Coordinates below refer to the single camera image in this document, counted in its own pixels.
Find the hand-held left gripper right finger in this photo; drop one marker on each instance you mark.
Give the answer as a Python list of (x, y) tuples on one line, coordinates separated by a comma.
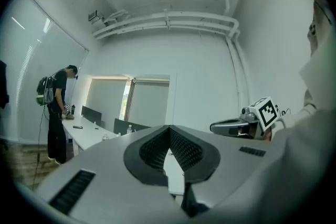
[(231, 165)]

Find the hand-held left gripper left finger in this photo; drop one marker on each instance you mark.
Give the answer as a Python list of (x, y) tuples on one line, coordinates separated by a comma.
[(105, 165)]

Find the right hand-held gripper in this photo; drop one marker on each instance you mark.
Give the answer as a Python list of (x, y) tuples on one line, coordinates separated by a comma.
[(262, 118)]

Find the person's right forearm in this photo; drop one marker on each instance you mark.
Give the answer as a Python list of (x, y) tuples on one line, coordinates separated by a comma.
[(294, 123)]

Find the clear water bottle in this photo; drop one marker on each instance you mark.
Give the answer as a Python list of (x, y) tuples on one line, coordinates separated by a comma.
[(129, 130)]

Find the black phone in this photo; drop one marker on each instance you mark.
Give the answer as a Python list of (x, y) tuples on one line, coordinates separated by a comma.
[(77, 127)]

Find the dark grey desk partition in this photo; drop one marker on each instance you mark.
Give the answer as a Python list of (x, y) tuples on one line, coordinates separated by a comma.
[(92, 115), (131, 124)]

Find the brown pouch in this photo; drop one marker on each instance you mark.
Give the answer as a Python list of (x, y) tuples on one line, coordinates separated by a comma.
[(69, 118)]

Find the black drinking bottle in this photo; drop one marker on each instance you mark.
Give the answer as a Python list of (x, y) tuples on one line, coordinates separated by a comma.
[(73, 110)]

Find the grey roller blind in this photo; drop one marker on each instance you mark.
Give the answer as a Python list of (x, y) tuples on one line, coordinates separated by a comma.
[(107, 99), (149, 102)]

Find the operator in white coat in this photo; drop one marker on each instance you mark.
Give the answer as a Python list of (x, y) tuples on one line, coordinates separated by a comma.
[(302, 178)]

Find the white ceiling pipes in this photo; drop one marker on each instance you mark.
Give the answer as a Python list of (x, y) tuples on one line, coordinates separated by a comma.
[(183, 19)]

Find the black coat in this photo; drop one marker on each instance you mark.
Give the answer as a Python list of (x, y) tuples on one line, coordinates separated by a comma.
[(4, 84)]

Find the ceiling air conditioner unit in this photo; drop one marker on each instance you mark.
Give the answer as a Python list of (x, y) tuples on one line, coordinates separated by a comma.
[(93, 16)]

